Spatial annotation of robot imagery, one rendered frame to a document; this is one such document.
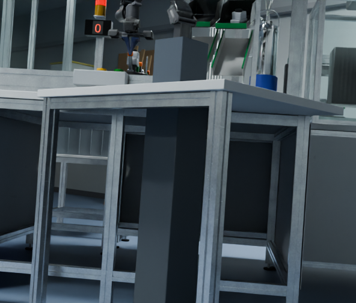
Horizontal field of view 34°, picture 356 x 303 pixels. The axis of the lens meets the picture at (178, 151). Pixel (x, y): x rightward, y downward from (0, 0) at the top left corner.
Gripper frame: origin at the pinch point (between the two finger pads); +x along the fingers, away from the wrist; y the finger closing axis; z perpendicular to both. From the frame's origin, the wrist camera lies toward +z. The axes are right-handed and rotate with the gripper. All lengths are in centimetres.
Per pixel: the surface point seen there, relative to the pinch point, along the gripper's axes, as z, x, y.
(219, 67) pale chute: -4.1, 6.4, 37.7
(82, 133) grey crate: -195, 25, -69
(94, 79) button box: 15.0, 16.5, -10.7
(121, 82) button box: 15.0, 17.2, 0.2
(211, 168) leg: 75, 50, 39
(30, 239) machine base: -121, 99, -79
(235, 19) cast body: -2.2, -13.7, 43.1
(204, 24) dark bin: -0.3, -10.5, 30.3
